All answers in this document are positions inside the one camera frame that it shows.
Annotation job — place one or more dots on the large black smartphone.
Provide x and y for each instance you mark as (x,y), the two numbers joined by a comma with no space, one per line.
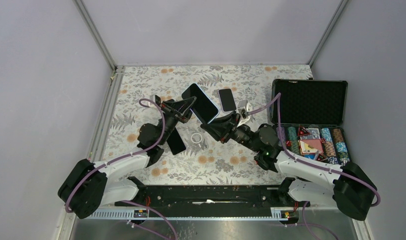
(175,143)

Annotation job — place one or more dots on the phone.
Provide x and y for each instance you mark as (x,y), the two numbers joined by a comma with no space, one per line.
(227,100)
(203,108)

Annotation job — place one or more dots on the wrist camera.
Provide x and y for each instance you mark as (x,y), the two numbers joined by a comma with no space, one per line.
(155,101)
(243,109)

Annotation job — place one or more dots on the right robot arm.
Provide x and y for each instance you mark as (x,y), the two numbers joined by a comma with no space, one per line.
(347,186)

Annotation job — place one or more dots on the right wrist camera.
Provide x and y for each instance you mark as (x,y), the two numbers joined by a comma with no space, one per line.
(243,109)

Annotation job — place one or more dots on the phone in lavender case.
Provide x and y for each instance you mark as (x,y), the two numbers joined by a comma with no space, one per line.
(227,100)

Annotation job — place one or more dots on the floral tablecloth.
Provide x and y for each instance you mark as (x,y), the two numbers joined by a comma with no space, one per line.
(220,164)

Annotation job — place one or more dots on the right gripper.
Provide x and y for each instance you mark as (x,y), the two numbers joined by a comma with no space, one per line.
(222,127)

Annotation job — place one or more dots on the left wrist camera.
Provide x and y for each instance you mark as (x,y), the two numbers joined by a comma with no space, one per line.
(155,101)

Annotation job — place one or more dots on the black poker chip case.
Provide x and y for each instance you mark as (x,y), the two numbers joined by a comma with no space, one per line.
(311,113)

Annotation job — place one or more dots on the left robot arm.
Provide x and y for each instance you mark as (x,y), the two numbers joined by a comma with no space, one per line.
(91,185)

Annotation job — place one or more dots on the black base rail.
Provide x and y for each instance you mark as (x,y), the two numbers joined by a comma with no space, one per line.
(206,201)

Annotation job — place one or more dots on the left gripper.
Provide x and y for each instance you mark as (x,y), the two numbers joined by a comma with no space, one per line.
(183,109)

